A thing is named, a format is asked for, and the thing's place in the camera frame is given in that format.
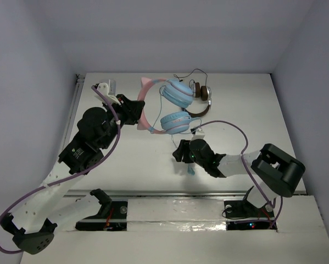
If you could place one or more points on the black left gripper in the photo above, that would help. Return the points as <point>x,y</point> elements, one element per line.
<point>130,109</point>

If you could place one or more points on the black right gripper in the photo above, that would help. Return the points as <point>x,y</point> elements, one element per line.
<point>183,148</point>

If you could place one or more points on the pink blue cat-ear headphones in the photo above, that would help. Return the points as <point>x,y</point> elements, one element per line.
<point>165,101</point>

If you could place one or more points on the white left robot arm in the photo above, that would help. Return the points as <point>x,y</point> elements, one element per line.
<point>31,222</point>

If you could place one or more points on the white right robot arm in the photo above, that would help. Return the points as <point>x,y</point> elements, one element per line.
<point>274,173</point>

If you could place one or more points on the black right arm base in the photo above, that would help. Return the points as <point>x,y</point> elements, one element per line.
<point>242,215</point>

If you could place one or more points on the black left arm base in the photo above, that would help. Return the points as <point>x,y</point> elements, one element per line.
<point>111,214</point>

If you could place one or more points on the brown silver headphones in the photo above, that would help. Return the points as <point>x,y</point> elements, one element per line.
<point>203,92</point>

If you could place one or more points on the clear tape strip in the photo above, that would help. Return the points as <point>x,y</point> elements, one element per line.
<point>175,215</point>

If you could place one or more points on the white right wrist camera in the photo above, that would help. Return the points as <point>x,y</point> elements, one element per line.
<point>198,134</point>

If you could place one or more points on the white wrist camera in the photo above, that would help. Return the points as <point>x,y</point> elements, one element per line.
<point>198,134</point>
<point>107,88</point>

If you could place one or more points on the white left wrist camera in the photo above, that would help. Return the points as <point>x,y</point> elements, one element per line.
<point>107,88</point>

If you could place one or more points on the aluminium rail left edge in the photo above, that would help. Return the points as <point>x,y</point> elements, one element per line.
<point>66,132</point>

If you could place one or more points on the aluminium rail edge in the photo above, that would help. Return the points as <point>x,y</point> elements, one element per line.
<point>66,132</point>
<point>123,193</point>

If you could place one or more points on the aluminium rail front edge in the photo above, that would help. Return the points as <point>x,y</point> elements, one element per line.
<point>123,193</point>

